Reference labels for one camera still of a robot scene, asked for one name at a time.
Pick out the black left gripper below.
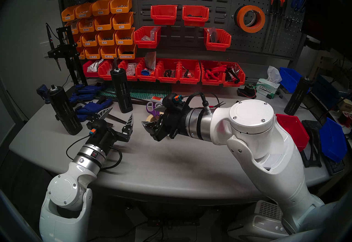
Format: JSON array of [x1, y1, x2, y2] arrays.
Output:
[[88, 107, 134, 152]]

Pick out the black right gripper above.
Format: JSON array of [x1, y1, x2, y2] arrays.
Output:
[[141, 103, 193, 142]]

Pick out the purple handled scissors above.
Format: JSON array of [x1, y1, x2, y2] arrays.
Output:
[[146, 102, 166, 118]]

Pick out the orange tape roll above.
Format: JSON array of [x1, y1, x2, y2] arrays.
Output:
[[236, 5, 266, 34]]

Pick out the black tape roll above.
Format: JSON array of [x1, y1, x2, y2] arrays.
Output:
[[233, 6, 262, 28]]

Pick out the black metal bar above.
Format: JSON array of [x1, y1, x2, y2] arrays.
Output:
[[106, 113, 127, 125]]

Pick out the blue bar clamp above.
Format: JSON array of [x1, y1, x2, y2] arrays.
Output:
[[69, 85, 106, 103], [74, 98, 114, 122]]

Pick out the thin black flat bar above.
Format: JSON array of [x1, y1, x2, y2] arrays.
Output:
[[110, 96, 151, 106]]

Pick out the black screwdriver bit holder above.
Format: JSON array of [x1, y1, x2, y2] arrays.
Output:
[[110, 57, 134, 114], [284, 76, 312, 116], [46, 85, 83, 136]]

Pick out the green cutting mat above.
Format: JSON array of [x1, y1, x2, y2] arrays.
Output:
[[98, 82, 172, 100]]

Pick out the red bin with plastic bags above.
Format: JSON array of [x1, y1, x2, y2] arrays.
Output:
[[98, 59, 117, 81], [118, 58, 139, 81]]

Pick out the red bin with paper manual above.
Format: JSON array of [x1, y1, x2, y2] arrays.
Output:
[[136, 58, 158, 82]]

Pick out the red bin with small tools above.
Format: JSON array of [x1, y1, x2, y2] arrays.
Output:
[[156, 58, 181, 84], [179, 59, 202, 84]]

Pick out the red bin with crumpled paper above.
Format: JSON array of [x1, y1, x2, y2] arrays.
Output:
[[82, 60, 101, 78]]

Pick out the yellow bin M2.5-5 label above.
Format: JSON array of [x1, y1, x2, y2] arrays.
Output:
[[100, 45, 120, 59]]

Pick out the yellow bin M4-0.7X6 HEX label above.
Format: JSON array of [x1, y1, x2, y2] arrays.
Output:
[[118, 44, 137, 59]]

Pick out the folded paper manual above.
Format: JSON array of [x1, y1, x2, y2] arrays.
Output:
[[144, 51, 157, 70]]

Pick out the yellow bin M2.5-6 label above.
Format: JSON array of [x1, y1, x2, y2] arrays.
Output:
[[84, 47, 102, 60]]

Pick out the red bin with red pliers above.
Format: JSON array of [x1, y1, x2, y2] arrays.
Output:
[[200, 61, 225, 86]]

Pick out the small blue clamp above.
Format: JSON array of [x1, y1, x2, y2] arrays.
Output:
[[36, 85, 51, 104]]

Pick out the yellow bin M3-6 label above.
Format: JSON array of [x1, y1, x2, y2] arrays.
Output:
[[115, 28, 136, 45]]

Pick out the yellow bin M3-8 label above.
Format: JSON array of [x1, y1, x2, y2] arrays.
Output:
[[97, 29, 117, 46]]

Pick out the red bin with clear box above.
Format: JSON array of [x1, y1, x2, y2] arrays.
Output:
[[133, 26, 162, 49]]

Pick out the yellow bin M3-12 label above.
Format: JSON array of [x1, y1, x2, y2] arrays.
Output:
[[81, 32, 99, 47]]

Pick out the black soldering stand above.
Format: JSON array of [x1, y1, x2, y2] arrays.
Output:
[[47, 26, 88, 87]]

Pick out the clear plastic box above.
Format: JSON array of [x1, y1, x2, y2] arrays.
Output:
[[141, 27, 160, 42]]

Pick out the yellow bin M4-6 label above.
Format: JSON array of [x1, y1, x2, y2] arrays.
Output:
[[93, 14, 115, 32]]

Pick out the red bin with markers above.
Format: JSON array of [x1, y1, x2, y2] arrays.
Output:
[[222, 62, 246, 88]]

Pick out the yellow bin M3-4 label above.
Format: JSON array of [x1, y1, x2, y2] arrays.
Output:
[[112, 12, 134, 30]]

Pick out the yellow bin M4X4X6 label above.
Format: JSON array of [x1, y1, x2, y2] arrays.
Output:
[[78, 17, 96, 33]]

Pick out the black power strip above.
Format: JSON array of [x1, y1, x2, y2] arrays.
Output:
[[147, 218, 200, 228]]

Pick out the red black marker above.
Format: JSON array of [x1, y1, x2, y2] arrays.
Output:
[[225, 67, 240, 84]]

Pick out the black soldering iron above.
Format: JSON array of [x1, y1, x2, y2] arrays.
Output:
[[45, 23, 62, 72]]

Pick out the red bin with parts bag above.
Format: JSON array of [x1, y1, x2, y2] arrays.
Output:
[[203, 28, 232, 52]]

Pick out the empty red hanging bin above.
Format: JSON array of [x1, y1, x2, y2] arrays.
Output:
[[150, 5, 178, 26]]

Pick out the yellow bin M3X6 label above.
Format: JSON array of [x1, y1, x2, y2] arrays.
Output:
[[110, 0, 132, 14]]

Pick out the yellow bin M3X8 BAD label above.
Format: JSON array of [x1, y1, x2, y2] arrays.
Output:
[[75, 2, 94, 19]]

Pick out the clear bag of black parts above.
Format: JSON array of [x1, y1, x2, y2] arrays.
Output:
[[208, 27, 220, 43]]

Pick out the red bin with black parts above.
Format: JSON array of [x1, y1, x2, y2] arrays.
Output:
[[182, 5, 209, 27]]

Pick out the Kimtech tissue box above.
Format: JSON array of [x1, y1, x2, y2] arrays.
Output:
[[255, 78, 281, 99]]

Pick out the white air purifier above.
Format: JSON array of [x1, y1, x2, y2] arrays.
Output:
[[227, 200, 290, 242]]

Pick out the red bin with black bolt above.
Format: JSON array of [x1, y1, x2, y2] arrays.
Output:
[[276, 113, 310, 152]]

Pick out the blue plastic bin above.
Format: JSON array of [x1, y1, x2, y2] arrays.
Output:
[[279, 67, 303, 94], [319, 118, 348, 163]]

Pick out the black bin stand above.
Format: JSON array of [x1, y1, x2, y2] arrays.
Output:
[[301, 119, 323, 168]]

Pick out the black keyboard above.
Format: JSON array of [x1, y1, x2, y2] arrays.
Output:
[[323, 156, 345, 176]]

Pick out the wooden crate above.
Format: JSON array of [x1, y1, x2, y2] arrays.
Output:
[[309, 49, 352, 85]]

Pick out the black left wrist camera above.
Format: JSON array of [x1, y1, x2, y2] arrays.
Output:
[[87, 120, 113, 136]]

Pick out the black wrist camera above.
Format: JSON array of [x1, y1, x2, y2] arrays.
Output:
[[162, 93, 185, 107], [87, 120, 113, 136]]

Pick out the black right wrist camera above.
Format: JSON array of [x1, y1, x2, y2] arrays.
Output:
[[162, 93, 185, 107]]

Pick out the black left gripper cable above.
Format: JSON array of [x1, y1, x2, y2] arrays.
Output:
[[65, 134, 123, 172]]

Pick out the braided right gripper cable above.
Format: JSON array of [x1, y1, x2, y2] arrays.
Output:
[[181, 92, 213, 115]]

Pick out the red handled pliers bundle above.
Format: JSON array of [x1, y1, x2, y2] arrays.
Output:
[[205, 65, 227, 81]]

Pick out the black battery holder with wires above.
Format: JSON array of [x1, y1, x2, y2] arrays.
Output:
[[237, 83, 257, 99]]

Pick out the orange black handled file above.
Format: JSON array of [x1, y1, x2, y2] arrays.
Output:
[[271, 0, 288, 53], [261, 0, 277, 53]]

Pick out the red wire spool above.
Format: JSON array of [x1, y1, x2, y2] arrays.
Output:
[[338, 112, 352, 129]]

